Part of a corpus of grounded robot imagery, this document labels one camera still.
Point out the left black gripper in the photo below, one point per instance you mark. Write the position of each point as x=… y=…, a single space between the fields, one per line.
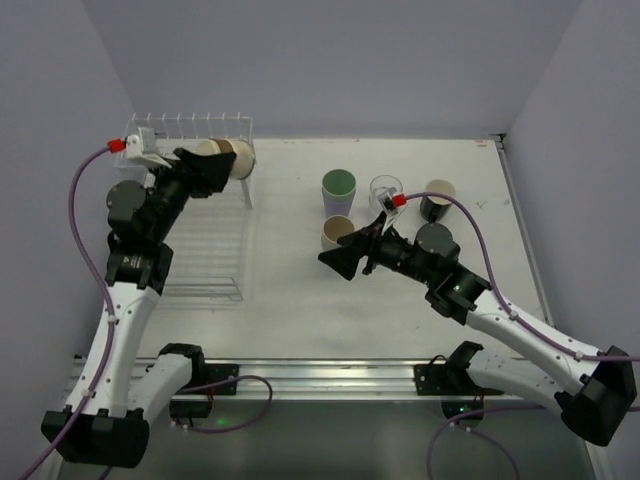
x=188 y=171

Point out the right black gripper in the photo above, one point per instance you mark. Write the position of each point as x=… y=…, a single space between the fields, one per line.
x=370 y=251

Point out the beige cup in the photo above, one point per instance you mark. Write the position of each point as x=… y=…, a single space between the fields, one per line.
x=333 y=229

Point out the brown and cream cup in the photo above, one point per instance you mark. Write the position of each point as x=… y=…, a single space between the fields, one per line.
x=245 y=157

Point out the lavender cup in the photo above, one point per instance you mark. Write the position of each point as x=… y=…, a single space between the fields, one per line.
x=337 y=204

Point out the green cup shelf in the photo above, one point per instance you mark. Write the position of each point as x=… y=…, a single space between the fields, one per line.
x=339 y=184

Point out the clear faceted glass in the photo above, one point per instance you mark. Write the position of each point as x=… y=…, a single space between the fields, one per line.
x=381 y=185

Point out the black mug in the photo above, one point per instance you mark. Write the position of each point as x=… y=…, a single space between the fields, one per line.
x=434 y=208

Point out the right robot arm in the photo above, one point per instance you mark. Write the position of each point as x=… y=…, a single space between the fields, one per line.
x=591 y=389

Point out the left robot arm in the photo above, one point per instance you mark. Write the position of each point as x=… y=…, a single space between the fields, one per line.
x=107 y=418

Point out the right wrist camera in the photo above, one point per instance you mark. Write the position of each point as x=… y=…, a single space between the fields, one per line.
x=392 y=205

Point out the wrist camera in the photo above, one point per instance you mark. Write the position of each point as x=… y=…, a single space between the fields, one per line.
x=141 y=149
x=392 y=205

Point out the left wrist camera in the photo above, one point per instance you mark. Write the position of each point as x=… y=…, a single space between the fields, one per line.
x=141 y=149

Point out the white wire dish rack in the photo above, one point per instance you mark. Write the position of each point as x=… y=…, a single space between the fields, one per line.
x=209 y=238

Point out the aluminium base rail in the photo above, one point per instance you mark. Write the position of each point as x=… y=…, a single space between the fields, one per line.
x=342 y=380

